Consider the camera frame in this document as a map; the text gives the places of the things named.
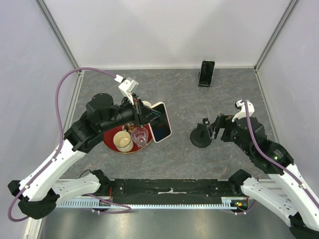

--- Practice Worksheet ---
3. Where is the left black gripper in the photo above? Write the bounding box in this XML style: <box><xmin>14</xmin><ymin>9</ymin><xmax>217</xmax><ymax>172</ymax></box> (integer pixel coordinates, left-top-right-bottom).
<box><xmin>100</xmin><ymin>93</ymin><xmax>161</xmax><ymax>132</ymax></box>

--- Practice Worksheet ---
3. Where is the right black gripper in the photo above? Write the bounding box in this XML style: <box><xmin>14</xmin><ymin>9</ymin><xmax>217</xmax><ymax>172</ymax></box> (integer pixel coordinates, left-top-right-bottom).
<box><xmin>206</xmin><ymin>113</ymin><xmax>252</xmax><ymax>155</ymax></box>

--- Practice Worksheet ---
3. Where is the blue-edged black phone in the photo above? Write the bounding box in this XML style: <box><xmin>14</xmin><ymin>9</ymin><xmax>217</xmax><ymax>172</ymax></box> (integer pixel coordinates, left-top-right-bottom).
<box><xmin>200</xmin><ymin>60</ymin><xmax>215</xmax><ymax>77</ymax></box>

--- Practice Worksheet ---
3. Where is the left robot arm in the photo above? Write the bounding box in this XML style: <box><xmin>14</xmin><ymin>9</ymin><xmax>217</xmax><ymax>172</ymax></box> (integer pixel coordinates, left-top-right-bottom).
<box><xmin>8</xmin><ymin>93</ymin><xmax>167</xmax><ymax>219</ymax></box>

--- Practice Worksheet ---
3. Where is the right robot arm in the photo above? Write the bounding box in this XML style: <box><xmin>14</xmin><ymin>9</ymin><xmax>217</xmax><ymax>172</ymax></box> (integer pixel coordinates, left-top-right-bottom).
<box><xmin>208</xmin><ymin>115</ymin><xmax>319</xmax><ymax>239</ymax></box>

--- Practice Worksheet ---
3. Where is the yellow mug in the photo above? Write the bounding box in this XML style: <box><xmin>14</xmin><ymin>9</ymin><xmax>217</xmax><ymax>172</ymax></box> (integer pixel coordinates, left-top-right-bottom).
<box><xmin>143</xmin><ymin>101</ymin><xmax>152</xmax><ymax>108</ymax></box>

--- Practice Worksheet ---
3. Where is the clear drinking glass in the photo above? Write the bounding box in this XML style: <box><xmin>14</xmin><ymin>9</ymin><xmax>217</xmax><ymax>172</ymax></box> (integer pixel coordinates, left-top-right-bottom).
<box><xmin>131</xmin><ymin>127</ymin><xmax>149</xmax><ymax>148</ymax></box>

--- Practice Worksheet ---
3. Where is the cream cup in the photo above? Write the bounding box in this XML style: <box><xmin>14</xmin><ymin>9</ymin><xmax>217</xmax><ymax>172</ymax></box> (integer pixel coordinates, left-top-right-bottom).
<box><xmin>113</xmin><ymin>130</ymin><xmax>134</xmax><ymax>153</ymax></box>

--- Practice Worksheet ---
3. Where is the red round tray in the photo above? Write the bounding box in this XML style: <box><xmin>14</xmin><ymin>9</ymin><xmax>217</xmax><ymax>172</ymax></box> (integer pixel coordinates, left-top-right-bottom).
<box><xmin>103</xmin><ymin>124</ymin><xmax>154</xmax><ymax>154</ymax></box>

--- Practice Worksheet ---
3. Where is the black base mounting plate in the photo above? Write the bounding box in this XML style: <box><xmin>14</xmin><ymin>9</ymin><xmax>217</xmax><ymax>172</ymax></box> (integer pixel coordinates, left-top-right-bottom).
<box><xmin>93</xmin><ymin>179</ymin><xmax>247</xmax><ymax>205</ymax></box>

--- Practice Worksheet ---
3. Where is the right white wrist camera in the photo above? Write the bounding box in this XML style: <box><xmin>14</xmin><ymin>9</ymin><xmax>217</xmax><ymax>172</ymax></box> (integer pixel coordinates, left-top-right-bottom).
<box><xmin>232</xmin><ymin>100</ymin><xmax>255</xmax><ymax>122</ymax></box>

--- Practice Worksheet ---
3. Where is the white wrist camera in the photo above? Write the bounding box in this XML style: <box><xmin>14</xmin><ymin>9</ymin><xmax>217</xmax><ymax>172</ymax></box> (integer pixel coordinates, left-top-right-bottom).
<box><xmin>232</xmin><ymin>100</ymin><xmax>255</xmax><ymax>122</ymax></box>
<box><xmin>114</xmin><ymin>75</ymin><xmax>139</xmax><ymax>105</ymax></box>

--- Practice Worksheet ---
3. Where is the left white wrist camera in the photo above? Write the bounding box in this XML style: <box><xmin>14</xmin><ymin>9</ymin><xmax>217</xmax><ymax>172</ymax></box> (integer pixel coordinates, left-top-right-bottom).
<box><xmin>114</xmin><ymin>75</ymin><xmax>139</xmax><ymax>105</ymax></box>

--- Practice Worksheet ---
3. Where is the light blue cable duct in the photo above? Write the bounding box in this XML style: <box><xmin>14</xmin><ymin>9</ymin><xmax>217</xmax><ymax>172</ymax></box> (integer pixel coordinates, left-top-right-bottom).
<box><xmin>56</xmin><ymin>197</ymin><xmax>238</xmax><ymax>210</ymax></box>

